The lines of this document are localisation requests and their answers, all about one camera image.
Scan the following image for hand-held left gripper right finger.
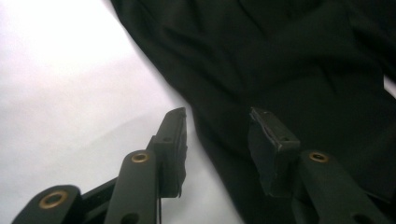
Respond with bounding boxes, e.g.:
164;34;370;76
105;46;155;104
247;106;302;199

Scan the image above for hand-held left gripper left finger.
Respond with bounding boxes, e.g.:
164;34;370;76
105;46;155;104
151;106;189;199

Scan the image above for black pants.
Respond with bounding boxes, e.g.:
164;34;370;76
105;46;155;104
110;0;396;224

